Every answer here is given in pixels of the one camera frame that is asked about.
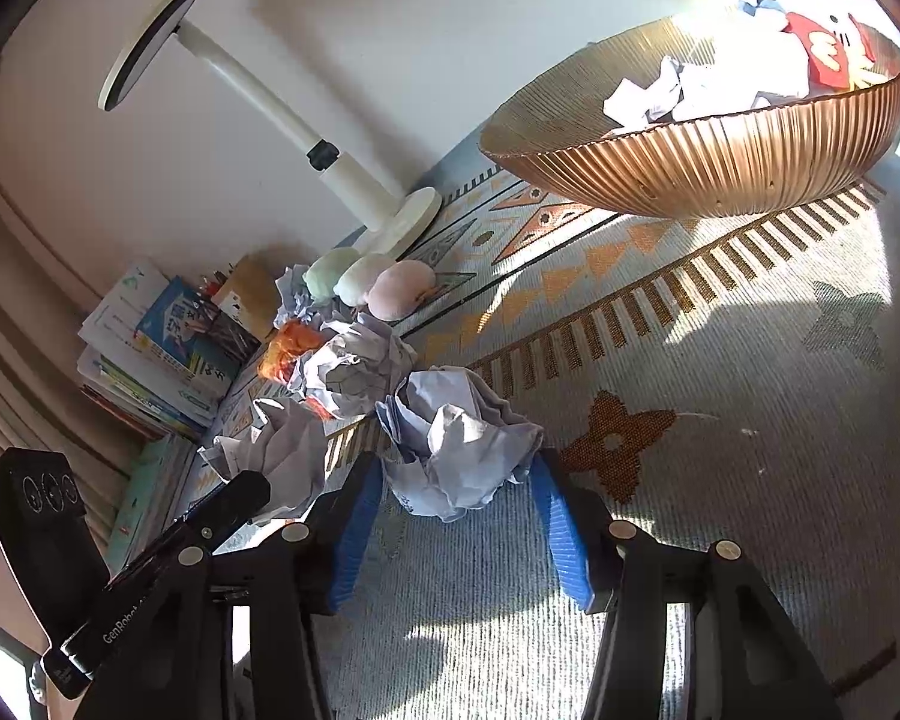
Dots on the white desk lamp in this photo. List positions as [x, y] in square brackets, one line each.
[270, 101]

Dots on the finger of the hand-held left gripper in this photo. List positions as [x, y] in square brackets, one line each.
[225, 506]

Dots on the bunch of red-capped pens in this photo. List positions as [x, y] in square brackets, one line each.
[220, 276]

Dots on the red cat plush toy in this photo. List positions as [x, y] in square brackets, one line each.
[825, 52]

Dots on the row of upright books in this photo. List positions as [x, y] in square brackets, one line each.
[150, 352]

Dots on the stack of flat green books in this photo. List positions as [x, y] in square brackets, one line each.
[154, 495]

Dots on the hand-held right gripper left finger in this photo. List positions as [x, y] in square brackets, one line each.
[352, 532]

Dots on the brown cylindrical pen holder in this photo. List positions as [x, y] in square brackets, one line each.
[253, 292]

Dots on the orange snack packet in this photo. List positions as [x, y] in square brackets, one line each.
[289, 349]

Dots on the black mesh pen holder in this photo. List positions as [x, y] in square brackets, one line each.
[229, 337]

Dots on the golden ribbed bowl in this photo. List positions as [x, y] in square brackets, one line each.
[690, 165]

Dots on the green and pink dumpling plush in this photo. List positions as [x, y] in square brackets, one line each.
[375, 281]

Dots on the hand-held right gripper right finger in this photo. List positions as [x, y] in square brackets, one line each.
[562, 532]

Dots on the bunch of pencils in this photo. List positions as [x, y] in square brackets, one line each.
[204, 300]

